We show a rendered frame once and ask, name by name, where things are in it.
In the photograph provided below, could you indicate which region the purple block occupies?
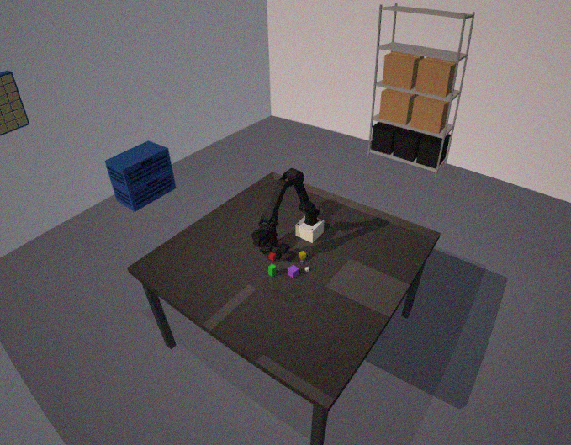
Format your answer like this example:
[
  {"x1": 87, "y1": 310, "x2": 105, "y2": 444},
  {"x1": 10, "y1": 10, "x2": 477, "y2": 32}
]
[{"x1": 288, "y1": 266, "x2": 299, "y2": 278}]

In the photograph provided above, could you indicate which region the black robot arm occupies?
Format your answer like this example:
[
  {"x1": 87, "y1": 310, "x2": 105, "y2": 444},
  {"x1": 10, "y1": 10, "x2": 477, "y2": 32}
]
[{"x1": 251, "y1": 168, "x2": 320, "y2": 253}]

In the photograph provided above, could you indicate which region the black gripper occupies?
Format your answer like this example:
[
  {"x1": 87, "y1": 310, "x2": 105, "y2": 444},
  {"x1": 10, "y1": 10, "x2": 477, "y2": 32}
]
[{"x1": 253, "y1": 233, "x2": 289, "y2": 260}]

